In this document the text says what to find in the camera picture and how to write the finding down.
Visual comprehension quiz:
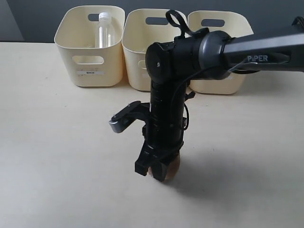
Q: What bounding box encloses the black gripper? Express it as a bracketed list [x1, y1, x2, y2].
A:
[134, 87, 189, 181]

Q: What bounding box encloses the brown wooden cup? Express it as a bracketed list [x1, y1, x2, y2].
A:
[148, 153, 181, 182]

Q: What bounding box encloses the clear plastic bottle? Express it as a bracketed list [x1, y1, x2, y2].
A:
[95, 12, 115, 48]

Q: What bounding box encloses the cream middle storage bin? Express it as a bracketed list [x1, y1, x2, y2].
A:
[122, 9, 181, 91]

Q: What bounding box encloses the cream storage bin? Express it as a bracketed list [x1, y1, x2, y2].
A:
[122, 9, 181, 91]
[54, 5, 125, 87]
[188, 10, 253, 95]

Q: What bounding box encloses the cream left storage bin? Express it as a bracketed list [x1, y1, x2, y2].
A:
[54, 5, 125, 87]

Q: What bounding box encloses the cream right storage bin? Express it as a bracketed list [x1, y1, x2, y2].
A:
[188, 10, 253, 95]

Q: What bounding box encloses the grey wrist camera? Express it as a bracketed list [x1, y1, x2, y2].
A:
[109, 101, 150, 133]

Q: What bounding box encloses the black cable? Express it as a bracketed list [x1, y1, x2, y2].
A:
[165, 9, 252, 157]

